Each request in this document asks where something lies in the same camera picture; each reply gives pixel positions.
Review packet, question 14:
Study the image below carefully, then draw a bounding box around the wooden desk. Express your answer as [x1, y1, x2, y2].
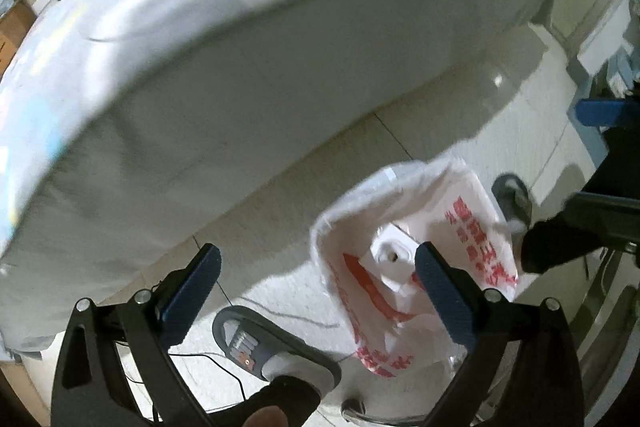
[0, 0, 39, 74]

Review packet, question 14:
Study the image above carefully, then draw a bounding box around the white plastic bag red print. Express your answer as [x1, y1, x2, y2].
[310, 159, 521, 380]

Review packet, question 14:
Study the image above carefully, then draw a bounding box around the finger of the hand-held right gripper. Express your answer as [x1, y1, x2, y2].
[565, 192, 640, 253]
[575, 99, 640, 128]

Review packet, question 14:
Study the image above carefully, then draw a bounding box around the bed with circle-print sheet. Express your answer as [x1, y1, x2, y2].
[0, 0, 563, 353]

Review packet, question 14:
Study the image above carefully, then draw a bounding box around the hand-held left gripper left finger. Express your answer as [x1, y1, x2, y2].
[50, 243, 222, 427]

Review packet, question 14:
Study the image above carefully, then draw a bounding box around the person's leg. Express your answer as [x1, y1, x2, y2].
[240, 374, 322, 427]
[520, 127, 640, 275]

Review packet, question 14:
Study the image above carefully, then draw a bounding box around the person's right leg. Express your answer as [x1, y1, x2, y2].
[520, 127, 640, 275]

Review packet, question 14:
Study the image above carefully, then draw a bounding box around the blue grey slipper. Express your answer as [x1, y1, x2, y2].
[212, 306, 343, 395]

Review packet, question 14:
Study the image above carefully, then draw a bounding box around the black cable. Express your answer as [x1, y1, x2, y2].
[115, 341, 251, 424]

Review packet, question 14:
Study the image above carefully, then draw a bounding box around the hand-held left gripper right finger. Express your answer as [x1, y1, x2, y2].
[415, 242, 586, 427]

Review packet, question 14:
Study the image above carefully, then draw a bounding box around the person's left leg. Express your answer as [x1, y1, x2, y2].
[240, 374, 322, 427]

